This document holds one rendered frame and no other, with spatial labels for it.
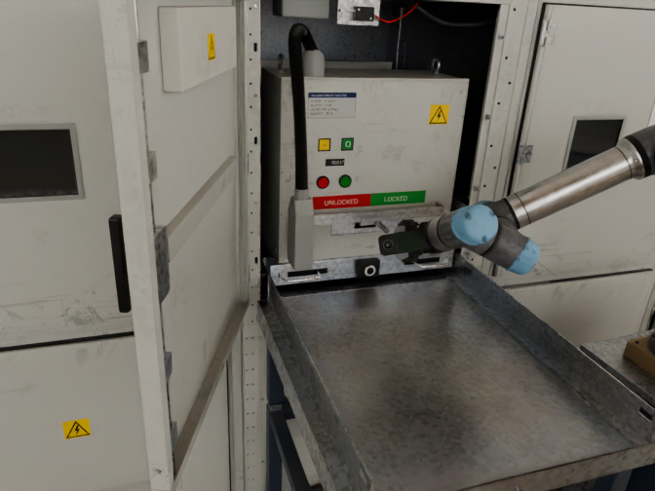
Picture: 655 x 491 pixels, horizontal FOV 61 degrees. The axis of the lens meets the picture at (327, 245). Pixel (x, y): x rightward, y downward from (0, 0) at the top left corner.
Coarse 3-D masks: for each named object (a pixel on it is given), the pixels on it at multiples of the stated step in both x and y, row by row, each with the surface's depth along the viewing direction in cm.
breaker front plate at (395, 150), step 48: (288, 96) 128; (384, 96) 136; (432, 96) 140; (288, 144) 133; (336, 144) 137; (384, 144) 141; (432, 144) 145; (288, 192) 138; (336, 192) 142; (384, 192) 146; (432, 192) 151; (336, 240) 148
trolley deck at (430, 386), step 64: (320, 320) 135; (384, 320) 136; (448, 320) 138; (384, 384) 113; (448, 384) 114; (512, 384) 115; (320, 448) 96; (384, 448) 97; (448, 448) 98; (512, 448) 98; (576, 448) 99; (640, 448) 101
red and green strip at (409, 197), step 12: (396, 192) 147; (408, 192) 149; (420, 192) 150; (324, 204) 142; (336, 204) 143; (348, 204) 144; (360, 204) 145; (372, 204) 147; (384, 204) 148; (396, 204) 149
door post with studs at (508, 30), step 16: (512, 0) 131; (512, 16) 133; (496, 32) 134; (512, 32) 135; (496, 48) 135; (512, 48) 136; (496, 64) 137; (512, 64) 138; (496, 80) 139; (512, 80) 140; (496, 96) 140; (496, 112) 142; (480, 128) 148; (496, 128) 144; (480, 144) 145; (496, 144) 146; (480, 160) 147; (496, 160) 148; (480, 176) 149; (480, 192) 150; (464, 256) 158; (480, 256) 159
